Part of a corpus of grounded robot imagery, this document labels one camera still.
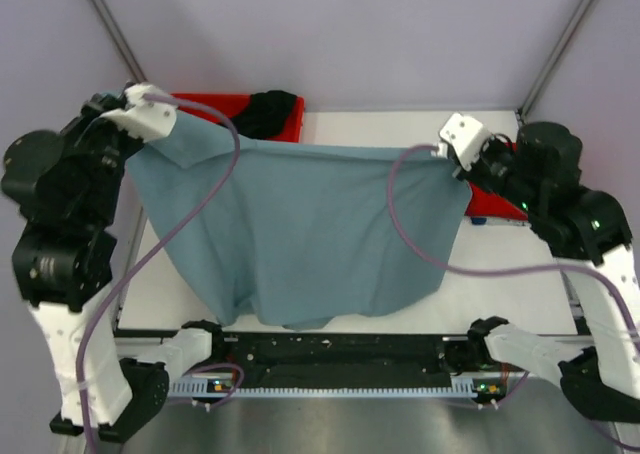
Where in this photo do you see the red t shirt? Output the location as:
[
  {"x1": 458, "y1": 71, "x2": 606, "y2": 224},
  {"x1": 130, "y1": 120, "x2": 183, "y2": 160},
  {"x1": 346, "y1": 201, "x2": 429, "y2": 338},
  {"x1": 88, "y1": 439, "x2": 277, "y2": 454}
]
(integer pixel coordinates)
[{"x1": 464, "y1": 141, "x2": 530, "y2": 223}]

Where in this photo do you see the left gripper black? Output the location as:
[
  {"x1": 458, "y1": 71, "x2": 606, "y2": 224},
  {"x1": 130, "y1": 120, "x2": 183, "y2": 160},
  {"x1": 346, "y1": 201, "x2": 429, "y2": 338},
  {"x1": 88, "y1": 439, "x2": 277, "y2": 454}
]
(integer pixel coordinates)
[{"x1": 60, "y1": 92, "x2": 148, "y2": 224}]

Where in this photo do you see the red plastic bin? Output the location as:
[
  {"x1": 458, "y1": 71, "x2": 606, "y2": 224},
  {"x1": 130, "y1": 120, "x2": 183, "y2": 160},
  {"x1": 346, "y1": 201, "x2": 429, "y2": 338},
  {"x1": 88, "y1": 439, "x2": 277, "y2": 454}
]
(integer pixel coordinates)
[{"x1": 173, "y1": 92, "x2": 305, "y2": 143}]

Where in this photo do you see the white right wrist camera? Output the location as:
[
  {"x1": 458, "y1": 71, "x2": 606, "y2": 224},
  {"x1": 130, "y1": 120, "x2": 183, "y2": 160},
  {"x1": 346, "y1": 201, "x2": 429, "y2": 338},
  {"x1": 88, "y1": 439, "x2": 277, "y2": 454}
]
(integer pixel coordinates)
[{"x1": 435, "y1": 112, "x2": 493, "y2": 171}]

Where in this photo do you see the grey slotted cable duct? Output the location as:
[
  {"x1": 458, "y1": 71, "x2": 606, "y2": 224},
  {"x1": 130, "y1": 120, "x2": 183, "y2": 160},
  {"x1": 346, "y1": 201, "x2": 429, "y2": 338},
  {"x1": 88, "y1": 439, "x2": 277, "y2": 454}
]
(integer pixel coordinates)
[{"x1": 168, "y1": 377, "x2": 502, "y2": 400}]

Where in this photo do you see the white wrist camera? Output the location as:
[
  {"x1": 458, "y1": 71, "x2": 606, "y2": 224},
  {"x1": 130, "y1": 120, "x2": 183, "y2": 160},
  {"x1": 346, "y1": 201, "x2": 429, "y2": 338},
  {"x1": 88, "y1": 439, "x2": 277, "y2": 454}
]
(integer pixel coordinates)
[
  {"x1": 100, "y1": 83, "x2": 177, "y2": 143},
  {"x1": 435, "y1": 112, "x2": 493, "y2": 171}
]

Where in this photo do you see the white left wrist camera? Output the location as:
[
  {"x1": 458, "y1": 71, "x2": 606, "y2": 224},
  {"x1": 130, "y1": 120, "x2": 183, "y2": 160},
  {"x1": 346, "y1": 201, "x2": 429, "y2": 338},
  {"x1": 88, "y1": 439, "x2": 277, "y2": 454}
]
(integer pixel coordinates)
[{"x1": 100, "y1": 83, "x2": 177, "y2": 143}]

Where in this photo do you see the aluminium frame rail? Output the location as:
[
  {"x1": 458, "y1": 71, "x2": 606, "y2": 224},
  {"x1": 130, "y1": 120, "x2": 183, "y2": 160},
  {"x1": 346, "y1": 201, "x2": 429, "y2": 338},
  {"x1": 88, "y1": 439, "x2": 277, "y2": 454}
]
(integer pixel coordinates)
[{"x1": 115, "y1": 337, "x2": 178, "y2": 362}]

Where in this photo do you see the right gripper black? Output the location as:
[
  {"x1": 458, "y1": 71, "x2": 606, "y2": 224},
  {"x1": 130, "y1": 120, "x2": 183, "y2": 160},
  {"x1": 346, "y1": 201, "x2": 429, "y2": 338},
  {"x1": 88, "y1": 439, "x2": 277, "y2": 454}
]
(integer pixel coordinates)
[{"x1": 450, "y1": 131, "x2": 539, "y2": 213}]

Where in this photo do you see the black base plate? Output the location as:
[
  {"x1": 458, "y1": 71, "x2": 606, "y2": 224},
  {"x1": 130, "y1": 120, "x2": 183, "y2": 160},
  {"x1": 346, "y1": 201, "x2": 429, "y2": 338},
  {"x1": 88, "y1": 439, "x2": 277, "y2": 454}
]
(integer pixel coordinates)
[{"x1": 211, "y1": 332, "x2": 501, "y2": 389}]

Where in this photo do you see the blue grey t shirt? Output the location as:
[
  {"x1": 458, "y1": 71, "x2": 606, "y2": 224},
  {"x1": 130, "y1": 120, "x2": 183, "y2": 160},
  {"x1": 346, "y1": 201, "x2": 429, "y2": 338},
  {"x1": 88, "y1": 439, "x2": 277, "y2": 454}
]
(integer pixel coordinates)
[{"x1": 126, "y1": 112, "x2": 471, "y2": 328}]

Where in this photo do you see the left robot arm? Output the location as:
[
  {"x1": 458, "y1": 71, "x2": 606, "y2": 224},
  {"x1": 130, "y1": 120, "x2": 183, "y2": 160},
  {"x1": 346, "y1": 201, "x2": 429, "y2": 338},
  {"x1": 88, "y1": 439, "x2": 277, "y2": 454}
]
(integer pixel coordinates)
[{"x1": 1, "y1": 84, "x2": 227, "y2": 443}]

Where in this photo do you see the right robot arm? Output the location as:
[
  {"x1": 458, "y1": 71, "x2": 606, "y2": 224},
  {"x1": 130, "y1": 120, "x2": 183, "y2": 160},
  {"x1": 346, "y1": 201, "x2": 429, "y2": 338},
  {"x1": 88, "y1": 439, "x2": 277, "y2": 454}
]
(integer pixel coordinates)
[{"x1": 439, "y1": 115, "x2": 639, "y2": 424}]

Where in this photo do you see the black t shirt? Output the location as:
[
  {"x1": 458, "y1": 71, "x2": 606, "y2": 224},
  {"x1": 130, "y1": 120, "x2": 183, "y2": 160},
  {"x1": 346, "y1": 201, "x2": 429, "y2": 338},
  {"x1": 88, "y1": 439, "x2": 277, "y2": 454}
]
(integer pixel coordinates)
[{"x1": 231, "y1": 90, "x2": 298, "y2": 140}]

